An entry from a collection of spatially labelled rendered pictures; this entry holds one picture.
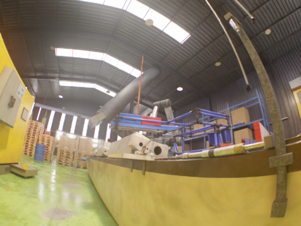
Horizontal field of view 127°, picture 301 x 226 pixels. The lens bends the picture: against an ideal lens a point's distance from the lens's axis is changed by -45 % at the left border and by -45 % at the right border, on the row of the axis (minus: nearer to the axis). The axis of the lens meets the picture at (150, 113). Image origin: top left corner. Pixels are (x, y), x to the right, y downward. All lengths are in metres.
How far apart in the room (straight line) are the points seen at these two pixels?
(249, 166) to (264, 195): 0.10
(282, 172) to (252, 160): 0.11
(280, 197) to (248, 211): 0.11
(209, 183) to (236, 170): 0.11
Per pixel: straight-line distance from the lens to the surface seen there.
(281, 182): 0.36
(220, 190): 0.47
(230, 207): 0.46
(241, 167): 0.43
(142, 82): 10.42
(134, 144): 1.03
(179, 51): 11.21
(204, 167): 0.50
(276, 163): 0.35
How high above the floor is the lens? 0.75
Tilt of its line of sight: 21 degrees up
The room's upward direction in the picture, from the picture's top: 3 degrees clockwise
